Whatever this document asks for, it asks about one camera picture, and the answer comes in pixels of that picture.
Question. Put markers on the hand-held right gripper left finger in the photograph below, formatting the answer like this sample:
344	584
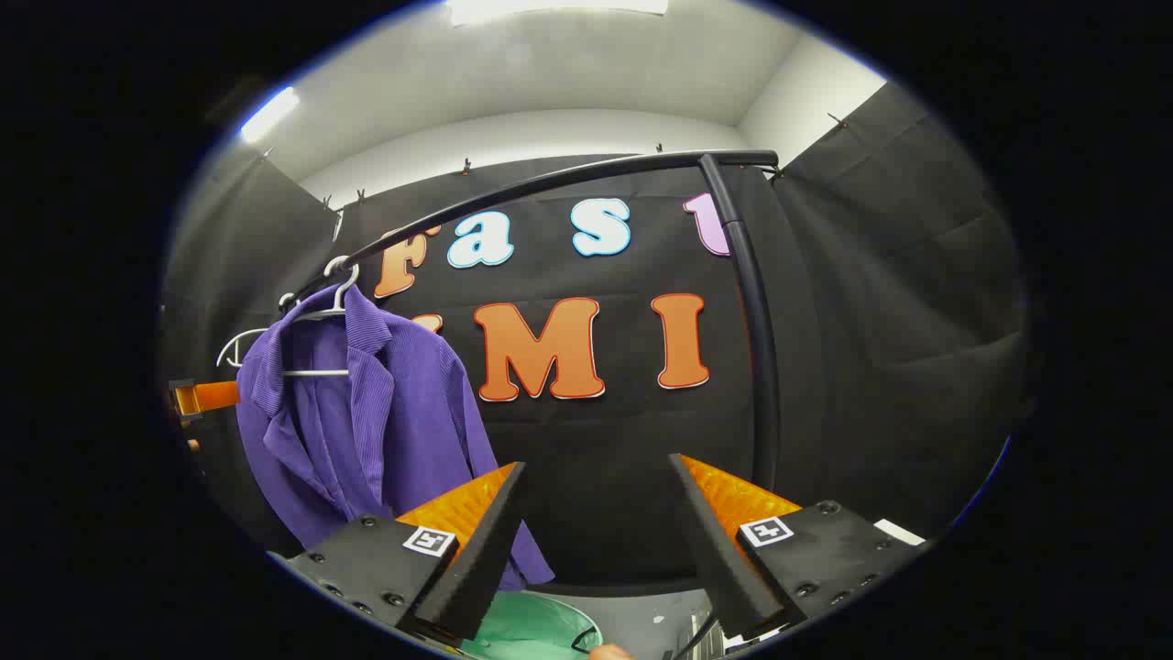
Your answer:
486	559

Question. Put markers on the black backdrop cloth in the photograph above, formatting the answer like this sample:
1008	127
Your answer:
596	440

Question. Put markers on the black metal clothes rack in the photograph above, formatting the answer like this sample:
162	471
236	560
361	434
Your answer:
747	275

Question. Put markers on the white plastic hanger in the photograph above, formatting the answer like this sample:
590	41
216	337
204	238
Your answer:
240	339
316	372

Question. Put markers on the green laundry hamper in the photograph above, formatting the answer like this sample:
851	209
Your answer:
531	628

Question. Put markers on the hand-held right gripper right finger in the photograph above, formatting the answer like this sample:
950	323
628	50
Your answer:
724	559

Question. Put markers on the long ceiling light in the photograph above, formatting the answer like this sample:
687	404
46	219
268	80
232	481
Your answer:
550	7
268	115

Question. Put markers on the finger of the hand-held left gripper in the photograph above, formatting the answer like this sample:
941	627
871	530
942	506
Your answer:
215	396

